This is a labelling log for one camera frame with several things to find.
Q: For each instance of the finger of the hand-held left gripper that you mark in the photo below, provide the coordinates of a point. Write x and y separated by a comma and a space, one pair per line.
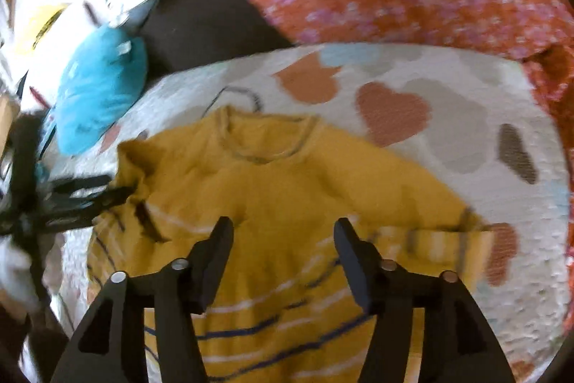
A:
98, 203
85, 184

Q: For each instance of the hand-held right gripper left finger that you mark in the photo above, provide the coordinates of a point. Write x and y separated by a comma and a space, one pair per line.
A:
219, 262

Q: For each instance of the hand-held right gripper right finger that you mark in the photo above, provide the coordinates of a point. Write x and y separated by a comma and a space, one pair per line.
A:
354, 262

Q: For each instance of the yellow striped sweater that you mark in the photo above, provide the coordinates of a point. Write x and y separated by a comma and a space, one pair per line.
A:
278, 194

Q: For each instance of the teal plush pillow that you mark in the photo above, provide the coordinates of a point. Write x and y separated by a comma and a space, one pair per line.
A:
98, 91

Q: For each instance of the white paper bag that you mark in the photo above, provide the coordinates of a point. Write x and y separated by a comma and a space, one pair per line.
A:
67, 55

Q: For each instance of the heart print quilt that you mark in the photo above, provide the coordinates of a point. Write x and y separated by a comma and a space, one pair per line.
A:
448, 118

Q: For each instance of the dark brown bed sheet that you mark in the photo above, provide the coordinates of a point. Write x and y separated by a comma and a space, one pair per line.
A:
202, 24

